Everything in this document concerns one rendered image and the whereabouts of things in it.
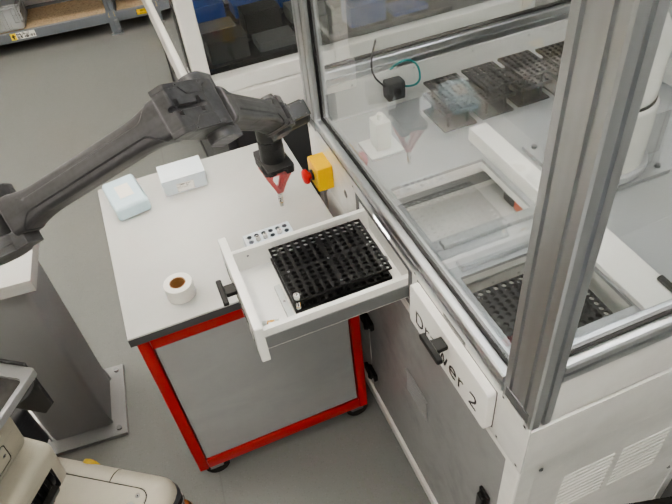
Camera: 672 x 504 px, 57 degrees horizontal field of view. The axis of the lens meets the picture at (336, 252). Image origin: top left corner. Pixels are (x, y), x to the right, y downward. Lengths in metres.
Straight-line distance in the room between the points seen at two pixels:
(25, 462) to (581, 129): 1.13
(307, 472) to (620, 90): 1.67
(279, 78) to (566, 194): 1.42
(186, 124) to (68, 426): 1.58
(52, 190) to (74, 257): 2.02
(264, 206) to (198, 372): 0.48
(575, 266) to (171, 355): 1.09
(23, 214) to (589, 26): 0.80
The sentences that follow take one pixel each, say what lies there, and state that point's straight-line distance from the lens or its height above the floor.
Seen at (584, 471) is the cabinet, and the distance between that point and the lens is 1.40.
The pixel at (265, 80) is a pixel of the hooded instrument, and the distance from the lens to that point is 2.01.
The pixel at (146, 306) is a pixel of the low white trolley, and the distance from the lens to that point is 1.57.
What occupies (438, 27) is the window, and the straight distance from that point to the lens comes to 0.93.
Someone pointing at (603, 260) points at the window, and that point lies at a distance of 0.84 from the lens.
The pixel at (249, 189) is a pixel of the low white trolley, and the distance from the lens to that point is 1.81.
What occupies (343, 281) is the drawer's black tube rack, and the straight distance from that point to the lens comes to 1.31.
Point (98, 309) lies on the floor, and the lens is 2.74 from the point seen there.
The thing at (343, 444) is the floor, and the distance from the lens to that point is 2.12.
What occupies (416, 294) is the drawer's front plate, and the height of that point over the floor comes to 0.93.
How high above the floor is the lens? 1.85
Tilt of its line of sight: 44 degrees down
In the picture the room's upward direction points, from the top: 7 degrees counter-clockwise
